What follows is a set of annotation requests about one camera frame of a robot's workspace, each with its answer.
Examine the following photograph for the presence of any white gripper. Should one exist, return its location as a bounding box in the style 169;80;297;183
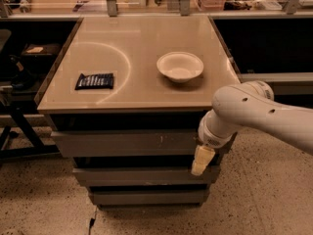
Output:
191;115;233;176

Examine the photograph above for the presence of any grey top drawer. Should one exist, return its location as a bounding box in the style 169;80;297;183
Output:
51;129;199;158

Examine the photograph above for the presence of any grey drawer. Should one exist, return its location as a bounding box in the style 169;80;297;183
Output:
89;190;208;206
51;129;199;158
72;166;220;187

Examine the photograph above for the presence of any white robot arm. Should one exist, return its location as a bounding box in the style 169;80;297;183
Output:
191;81;313;176

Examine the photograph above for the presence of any grey drawer cabinet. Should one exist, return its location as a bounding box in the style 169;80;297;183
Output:
37;16;239;194

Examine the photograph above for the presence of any grey bottom drawer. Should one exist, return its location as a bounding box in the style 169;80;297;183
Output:
89;190;208;206

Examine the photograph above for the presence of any grey middle drawer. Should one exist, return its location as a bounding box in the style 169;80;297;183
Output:
72;166;220;187

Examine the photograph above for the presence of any white bowl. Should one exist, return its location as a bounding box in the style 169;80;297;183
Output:
156;52;203;83

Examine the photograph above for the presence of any dark blue snack packet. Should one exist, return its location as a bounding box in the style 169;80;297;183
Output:
75;73;114;90

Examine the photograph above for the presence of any dark box on shelf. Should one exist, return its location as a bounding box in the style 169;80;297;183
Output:
21;43;61;64

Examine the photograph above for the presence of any black chair base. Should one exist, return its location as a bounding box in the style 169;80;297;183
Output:
0;55;60;162

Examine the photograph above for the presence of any cable on floor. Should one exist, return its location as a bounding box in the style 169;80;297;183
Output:
86;206;99;235

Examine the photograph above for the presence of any metal frame post middle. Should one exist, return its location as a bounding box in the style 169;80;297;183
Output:
179;0;192;17

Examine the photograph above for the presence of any metal frame post left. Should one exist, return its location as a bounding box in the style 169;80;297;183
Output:
103;0;118;18

